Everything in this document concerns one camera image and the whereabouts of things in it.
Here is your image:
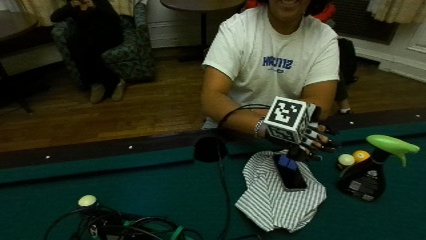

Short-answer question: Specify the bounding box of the white yellow billiard ball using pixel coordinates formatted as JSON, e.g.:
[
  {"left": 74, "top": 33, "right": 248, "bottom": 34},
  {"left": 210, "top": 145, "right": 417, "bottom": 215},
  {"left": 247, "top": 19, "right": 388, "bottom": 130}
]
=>
[{"left": 337, "top": 153, "right": 357, "bottom": 170}]

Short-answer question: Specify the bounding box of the orange billiard ball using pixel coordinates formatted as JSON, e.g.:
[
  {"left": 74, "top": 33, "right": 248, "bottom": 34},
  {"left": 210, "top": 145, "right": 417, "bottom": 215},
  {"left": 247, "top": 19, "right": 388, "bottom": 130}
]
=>
[{"left": 352, "top": 149, "right": 372, "bottom": 164}]

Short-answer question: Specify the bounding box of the white marker cube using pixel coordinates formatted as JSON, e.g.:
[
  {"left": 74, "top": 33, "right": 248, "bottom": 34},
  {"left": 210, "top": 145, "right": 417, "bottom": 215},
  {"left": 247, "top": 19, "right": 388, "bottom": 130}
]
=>
[{"left": 263, "top": 96, "right": 323, "bottom": 145}]

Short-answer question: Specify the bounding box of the black phone with blue patch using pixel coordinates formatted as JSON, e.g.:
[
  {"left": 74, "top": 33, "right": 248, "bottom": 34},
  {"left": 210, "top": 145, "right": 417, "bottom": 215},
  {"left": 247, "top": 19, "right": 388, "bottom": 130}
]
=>
[{"left": 272, "top": 153, "right": 309, "bottom": 192}]

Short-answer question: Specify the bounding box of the dark spray bottle green trigger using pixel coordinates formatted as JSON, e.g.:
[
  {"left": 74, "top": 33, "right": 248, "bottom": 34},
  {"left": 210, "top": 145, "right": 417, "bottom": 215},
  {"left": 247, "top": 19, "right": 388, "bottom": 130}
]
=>
[{"left": 337, "top": 134, "right": 421, "bottom": 203}]

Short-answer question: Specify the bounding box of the striped white cloth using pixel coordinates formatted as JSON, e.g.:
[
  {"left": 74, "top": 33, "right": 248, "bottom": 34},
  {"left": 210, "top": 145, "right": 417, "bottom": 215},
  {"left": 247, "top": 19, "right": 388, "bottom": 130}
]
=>
[{"left": 233, "top": 149, "right": 329, "bottom": 233}]

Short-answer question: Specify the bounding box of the person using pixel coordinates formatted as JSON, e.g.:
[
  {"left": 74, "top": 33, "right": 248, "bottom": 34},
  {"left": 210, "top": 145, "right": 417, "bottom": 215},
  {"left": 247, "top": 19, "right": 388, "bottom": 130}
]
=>
[
  {"left": 50, "top": 0, "right": 128, "bottom": 104},
  {"left": 200, "top": 0, "right": 343, "bottom": 132}
]

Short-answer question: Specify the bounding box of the patterned green armchair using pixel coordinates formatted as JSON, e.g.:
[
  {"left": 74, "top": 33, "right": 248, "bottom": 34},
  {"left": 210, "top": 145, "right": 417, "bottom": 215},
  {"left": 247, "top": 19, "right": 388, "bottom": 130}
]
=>
[{"left": 51, "top": 0, "right": 158, "bottom": 84}]

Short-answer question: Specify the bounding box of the pale cue ball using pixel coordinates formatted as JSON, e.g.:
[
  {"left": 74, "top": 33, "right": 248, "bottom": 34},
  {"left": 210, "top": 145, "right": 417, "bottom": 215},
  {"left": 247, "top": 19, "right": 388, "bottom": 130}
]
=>
[{"left": 78, "top": 194, "right": 99, "bottom": 208}]

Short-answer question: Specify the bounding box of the dark side table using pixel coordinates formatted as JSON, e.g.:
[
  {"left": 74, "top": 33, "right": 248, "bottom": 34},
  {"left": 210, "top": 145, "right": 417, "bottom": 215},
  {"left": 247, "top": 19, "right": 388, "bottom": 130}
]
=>
[{"left": 0, "top": 11, "right": 64, "bottom": 115}]

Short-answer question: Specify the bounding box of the silver bracelet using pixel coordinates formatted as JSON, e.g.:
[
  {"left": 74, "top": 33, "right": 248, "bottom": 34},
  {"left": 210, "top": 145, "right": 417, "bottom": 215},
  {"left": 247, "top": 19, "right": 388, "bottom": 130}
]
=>
[{"left": 253, "top": 118, "right": 268, "bottom": 140}]

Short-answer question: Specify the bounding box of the thin black glove cable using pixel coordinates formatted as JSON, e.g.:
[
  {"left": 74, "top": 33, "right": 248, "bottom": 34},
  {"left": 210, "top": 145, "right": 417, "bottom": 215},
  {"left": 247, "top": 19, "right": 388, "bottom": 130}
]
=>
[{"left": 216, "top": 103, "right": 272, "bottom": 240}]

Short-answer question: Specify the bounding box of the dark wall grille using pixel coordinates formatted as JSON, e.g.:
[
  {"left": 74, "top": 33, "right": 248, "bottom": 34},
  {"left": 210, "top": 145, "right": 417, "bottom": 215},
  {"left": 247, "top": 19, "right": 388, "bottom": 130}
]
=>
[{"left": 332, "top": 0, "right": 400, "bottom": 46}]

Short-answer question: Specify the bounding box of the round dark pedestal table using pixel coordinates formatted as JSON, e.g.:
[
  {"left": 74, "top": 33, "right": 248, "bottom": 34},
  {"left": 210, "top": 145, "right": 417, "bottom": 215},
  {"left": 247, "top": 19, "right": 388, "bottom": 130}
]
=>
[{"left": 159, "top": 0, "right": 248, "bottom": 63}]

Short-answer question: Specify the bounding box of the bundle of black cables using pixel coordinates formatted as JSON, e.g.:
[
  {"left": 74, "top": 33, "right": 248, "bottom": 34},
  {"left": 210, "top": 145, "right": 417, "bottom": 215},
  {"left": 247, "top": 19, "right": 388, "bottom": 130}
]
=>
[{"left": 43, "top": 204, "right": 207, "bottom": 240}]

